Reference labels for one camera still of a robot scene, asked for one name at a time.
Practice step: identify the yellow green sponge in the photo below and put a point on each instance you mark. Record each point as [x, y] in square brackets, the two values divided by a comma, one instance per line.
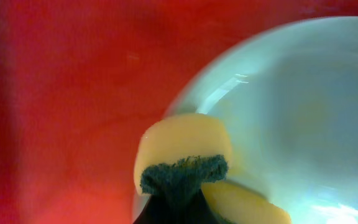
[181, 154]

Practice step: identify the pale green plate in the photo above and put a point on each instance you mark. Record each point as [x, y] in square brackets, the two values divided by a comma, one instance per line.
[289, 99]

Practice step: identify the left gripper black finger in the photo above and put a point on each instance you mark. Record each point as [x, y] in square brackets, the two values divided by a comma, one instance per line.
[158, 211]

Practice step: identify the red plastic tray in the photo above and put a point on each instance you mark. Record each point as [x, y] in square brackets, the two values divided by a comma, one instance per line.
[80, 81]

